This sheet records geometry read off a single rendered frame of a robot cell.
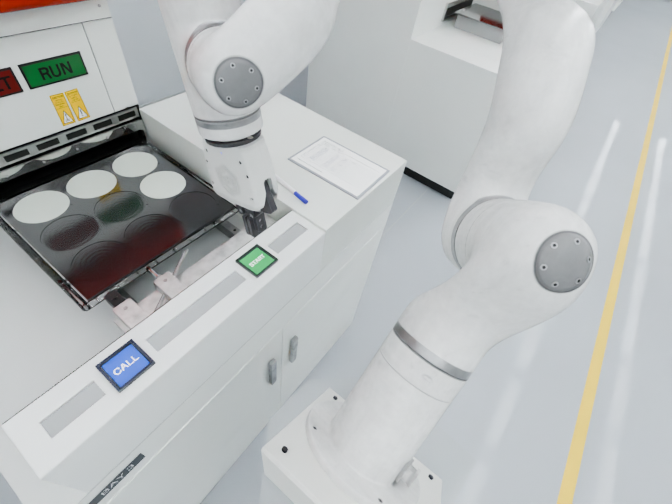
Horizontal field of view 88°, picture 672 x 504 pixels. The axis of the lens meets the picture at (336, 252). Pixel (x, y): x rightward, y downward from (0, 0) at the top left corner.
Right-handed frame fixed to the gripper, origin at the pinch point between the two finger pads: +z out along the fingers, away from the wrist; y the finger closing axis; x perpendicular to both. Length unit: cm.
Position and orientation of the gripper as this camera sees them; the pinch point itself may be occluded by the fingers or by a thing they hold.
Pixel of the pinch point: (255, 222)
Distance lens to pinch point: 59.3
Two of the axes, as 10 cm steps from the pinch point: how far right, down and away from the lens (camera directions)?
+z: 0.4, 7.3, 6.8
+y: 8.1, 3.7, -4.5
